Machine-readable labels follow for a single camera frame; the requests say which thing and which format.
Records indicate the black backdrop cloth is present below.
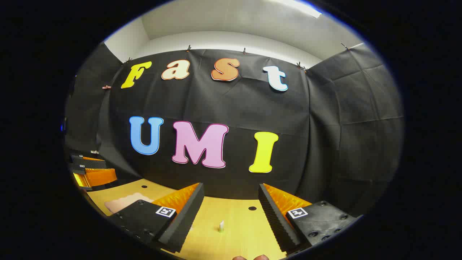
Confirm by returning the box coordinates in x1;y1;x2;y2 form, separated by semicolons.
64;42;405;217

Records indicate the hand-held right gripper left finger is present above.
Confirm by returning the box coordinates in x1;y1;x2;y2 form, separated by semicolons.
108;182;205;253

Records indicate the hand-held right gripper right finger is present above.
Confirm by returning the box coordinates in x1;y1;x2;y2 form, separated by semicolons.
258;183;358;254

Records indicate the pink suitcase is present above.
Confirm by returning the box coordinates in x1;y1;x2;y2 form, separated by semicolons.
105;192;154;216

